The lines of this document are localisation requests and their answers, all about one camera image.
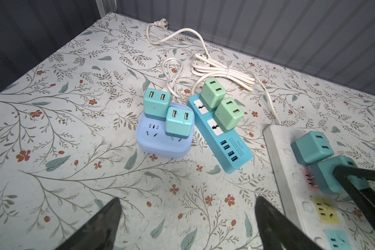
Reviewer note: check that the green plug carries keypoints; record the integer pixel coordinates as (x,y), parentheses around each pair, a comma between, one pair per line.
(212,94)
(228,114)

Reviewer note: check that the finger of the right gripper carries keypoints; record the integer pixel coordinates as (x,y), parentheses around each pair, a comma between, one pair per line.
(364,199)

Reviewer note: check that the lavender square power socket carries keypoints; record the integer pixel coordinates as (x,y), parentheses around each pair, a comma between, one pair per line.
(152,138)

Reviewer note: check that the white long power strip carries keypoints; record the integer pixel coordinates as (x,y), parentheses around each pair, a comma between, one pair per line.
(327,220)

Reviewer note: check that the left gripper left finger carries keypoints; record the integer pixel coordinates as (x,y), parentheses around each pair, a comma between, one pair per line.
(99,233)

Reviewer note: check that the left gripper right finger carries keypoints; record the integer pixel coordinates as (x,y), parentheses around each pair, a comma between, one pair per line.
(277,232)

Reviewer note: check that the teal plug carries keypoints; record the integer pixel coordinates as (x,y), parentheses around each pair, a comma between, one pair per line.
(156,104)
(311,148)
(179,122)
(323,173)

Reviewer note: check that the teal power strip with USB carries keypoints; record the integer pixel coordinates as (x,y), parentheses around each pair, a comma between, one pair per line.
(228,147)

